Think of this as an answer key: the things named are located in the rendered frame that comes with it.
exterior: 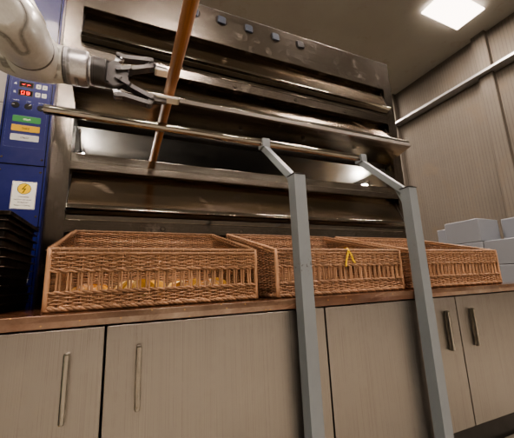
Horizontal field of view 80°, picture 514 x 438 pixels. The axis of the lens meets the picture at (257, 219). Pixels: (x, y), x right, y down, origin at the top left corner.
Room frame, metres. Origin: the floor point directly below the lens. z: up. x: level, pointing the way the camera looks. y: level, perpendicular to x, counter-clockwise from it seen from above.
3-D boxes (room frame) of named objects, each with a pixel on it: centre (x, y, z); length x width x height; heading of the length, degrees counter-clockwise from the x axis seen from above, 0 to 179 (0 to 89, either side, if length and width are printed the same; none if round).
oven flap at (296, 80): (1.52, -0.08, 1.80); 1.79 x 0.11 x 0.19; 114
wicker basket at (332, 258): (1.28, -0.20, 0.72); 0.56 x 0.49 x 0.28; 115
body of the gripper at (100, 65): (0.73, 0.38, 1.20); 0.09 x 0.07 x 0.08; 113
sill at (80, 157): (1.54, -0.07, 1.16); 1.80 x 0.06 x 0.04; 114
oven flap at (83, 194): (1.52, -0.08, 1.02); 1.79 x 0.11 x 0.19; 114
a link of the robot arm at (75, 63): (0.70, 0.45, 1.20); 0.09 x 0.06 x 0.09; 23
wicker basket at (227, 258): (1.05, 0.35, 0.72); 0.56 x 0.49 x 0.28; 115
